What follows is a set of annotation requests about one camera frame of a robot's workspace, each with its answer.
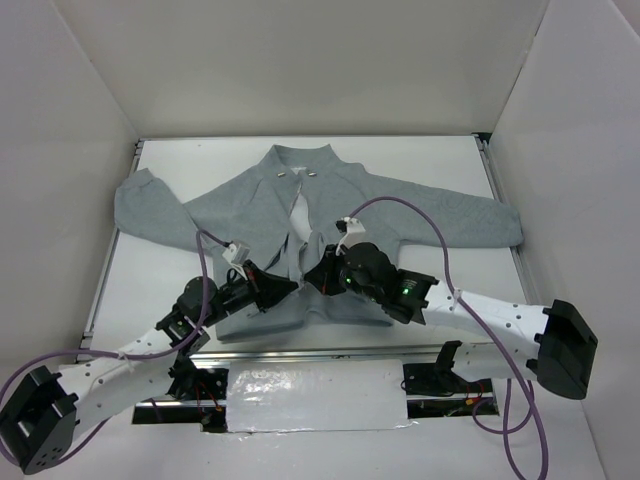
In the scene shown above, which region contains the grey zip-up jacket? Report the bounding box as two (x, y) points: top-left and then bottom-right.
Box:
(113, 143), (523, 344)

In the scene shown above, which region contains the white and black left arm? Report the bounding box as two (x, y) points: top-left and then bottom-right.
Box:
(1, 261), (297, 475)

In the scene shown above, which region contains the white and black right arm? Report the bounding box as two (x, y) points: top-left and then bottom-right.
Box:
(304, 242), (598, 400)

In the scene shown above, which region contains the white taped cover plate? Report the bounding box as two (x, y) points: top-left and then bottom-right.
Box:
(226, 360), (410, 433)

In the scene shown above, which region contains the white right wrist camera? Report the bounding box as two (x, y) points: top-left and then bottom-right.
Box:
(335, 217), (366, 256)

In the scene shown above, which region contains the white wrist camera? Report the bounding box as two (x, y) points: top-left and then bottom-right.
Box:
(335, 217), (366, 256)
(222, 240), (250, 276)

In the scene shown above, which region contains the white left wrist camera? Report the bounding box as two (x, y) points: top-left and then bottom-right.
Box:
(222, 240), (250, 276)

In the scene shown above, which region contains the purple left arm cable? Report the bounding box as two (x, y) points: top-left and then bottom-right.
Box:
(0, 230), (236, 474)

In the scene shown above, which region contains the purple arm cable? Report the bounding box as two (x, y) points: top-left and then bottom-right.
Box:
(0, 230), (236, 474)
(349, 197), (551, 480)

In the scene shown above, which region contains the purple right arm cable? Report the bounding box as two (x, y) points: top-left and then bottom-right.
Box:
(349, 197), (551, 480)

